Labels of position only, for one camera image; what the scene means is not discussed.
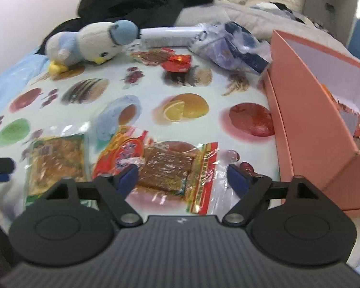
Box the grey duvet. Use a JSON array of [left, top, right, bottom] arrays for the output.
[[174, 0, 348, 48]]

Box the pile of clothes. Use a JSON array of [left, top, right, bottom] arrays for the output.
[[250, 1, 308, 23]]

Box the red label clear snack packet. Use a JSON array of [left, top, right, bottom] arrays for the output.
[[91, 125, 219, 215]]

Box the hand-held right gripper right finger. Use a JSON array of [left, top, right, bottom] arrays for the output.
[[222, 164, 318, 226]]

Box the blue white plush penguin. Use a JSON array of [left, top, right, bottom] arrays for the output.
[[45, 19, 139, 74]]

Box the white tube packet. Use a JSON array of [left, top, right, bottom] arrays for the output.
[[139, 26, 205, 48]]

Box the black jacket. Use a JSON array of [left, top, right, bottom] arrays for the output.
[[36, 0, 216, 55]]

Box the orange snack packet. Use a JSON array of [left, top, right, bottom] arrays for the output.
[[321, 83, 353, 113]]

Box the fruit print bed sheet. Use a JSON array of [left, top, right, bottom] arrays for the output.
[[0, 43, 360, 276]]

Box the pink cardboard box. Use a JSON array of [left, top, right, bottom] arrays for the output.
[[268, 29, 360, 211]]

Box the clear plastic bag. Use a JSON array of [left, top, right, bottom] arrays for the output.
[[188, 21, 272, 75]]

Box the green snack packet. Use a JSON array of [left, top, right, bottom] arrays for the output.
[[25, 133, 90, 209]]

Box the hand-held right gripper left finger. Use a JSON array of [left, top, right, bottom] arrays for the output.
[[46, 163, 144, 227]]

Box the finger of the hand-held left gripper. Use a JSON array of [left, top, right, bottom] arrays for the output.
[[0, 157, 16, 183]]

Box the small red foil wrapper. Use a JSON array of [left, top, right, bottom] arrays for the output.
[[161, 53, 192, 73]]

